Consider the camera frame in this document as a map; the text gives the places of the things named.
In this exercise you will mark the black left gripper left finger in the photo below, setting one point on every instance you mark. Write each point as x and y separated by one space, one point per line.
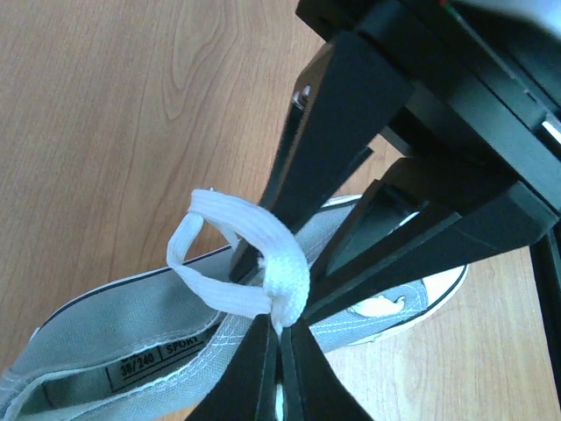
247 389

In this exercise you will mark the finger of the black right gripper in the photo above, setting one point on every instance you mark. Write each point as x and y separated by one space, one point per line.
426 216

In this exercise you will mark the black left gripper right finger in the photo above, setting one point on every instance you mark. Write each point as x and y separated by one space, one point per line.
311 390

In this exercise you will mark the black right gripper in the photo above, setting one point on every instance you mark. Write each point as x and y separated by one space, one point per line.
487 87

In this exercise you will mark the grey sneaker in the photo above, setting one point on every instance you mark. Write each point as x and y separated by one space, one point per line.
145 346

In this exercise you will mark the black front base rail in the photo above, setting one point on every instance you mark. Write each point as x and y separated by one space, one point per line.
545 258

